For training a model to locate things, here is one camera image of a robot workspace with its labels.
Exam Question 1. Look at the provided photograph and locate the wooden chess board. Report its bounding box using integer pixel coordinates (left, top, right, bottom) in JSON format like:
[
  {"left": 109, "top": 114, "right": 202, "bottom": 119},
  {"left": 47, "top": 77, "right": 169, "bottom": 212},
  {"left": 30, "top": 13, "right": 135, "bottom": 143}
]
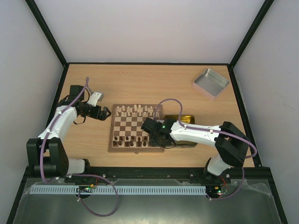
[{"left": 108, "top": 104, "right": 164, "bottom": 154}]

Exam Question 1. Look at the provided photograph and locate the gold tin box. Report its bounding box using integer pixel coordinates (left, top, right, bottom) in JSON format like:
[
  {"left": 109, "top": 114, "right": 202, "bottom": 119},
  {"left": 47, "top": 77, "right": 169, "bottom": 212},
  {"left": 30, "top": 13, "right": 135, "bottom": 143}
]
[{"left": 164, "top": 115, "right": 197, "bottom": 148}]

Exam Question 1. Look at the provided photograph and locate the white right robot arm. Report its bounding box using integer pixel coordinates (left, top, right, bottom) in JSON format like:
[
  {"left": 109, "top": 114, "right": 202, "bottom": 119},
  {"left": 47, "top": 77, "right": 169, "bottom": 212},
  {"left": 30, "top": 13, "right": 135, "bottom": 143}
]
[{"left": 141, "top": 118, "right": 257, "bottom": 183}]

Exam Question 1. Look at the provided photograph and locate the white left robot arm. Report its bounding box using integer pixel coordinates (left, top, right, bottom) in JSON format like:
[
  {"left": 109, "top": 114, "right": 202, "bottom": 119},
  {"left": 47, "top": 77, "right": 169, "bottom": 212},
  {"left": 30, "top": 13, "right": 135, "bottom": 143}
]
[{"left": 26, "top": 85, "right": 111, "bottom": 182}]

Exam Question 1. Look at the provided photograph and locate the silver tin lid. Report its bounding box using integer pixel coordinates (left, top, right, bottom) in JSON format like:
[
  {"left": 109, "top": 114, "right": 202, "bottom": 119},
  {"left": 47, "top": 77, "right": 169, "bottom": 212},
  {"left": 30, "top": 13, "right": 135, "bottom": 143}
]
[{"left": 192, "top": 68, "right": 230, "bottom": 101}]

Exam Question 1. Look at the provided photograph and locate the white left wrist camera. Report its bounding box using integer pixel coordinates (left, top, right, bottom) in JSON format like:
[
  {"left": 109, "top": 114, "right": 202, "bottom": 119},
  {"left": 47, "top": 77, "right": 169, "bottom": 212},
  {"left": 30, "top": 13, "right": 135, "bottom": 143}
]
[{"left": 87, "top": 92, "right": 104, "bottom": 107}]

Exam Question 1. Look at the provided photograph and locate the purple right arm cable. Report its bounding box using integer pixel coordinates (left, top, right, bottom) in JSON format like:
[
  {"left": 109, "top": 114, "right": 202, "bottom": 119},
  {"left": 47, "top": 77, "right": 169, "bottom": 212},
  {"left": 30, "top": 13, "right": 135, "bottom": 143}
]
[{"left": 153, "top": 98, "right": 258, "bottom": 202}]

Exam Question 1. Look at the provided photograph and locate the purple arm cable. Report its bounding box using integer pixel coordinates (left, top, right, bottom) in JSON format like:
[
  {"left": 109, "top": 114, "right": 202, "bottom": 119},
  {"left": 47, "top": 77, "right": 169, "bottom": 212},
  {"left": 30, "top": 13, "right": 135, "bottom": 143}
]
[
  {"left": 153, "top": 98, "right": 258, "bottom": 202},
  {"left": 40, "top": 76, "right": 120, "bottom": 217}
]

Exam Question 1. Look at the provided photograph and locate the white slotted cable duct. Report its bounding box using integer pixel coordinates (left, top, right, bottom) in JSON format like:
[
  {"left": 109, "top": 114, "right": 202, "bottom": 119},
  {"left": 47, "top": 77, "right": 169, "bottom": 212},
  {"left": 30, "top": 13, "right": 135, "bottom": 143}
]
[{"left": 29, "top": 185, "right": 206, "bottom": 196}]

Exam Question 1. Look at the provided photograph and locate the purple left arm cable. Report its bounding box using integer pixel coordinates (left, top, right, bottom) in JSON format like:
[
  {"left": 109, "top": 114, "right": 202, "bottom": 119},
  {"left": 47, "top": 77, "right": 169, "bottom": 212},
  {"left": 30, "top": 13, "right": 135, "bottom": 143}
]
[{"left": 40, "top": 76, "right": 120, "bottom": 217}]

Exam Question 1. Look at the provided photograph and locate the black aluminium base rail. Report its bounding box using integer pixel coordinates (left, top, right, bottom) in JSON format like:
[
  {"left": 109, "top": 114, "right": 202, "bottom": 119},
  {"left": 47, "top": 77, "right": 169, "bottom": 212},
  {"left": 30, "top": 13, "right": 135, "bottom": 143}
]
[{"left": 23, "top": 166, "right": 271, "bottom": 185}]

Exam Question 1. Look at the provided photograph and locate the black frame post left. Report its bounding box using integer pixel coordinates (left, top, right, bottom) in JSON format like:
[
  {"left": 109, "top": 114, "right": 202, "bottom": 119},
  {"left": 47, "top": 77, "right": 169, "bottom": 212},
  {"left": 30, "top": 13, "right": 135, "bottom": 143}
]
[{"left": 25, "top": 0, "right": 67, "bottom": 67}]

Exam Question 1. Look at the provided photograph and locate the black frame post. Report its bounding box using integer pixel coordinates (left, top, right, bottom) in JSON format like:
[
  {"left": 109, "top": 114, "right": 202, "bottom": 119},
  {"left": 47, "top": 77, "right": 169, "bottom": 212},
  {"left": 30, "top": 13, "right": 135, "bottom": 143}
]
[
  {"left": 230, "top": 0, "right": 274, "bottom": 68},
  {"left": 25, "top": 0, "right": 67, "bottom": 67}
]

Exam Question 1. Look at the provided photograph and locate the black frame post right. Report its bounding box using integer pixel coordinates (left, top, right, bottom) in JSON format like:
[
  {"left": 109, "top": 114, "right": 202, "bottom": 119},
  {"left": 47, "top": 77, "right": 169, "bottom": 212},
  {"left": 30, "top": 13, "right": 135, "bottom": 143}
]
[{"left": 230, "top": 0, "right": 274, "bottom": 68}]

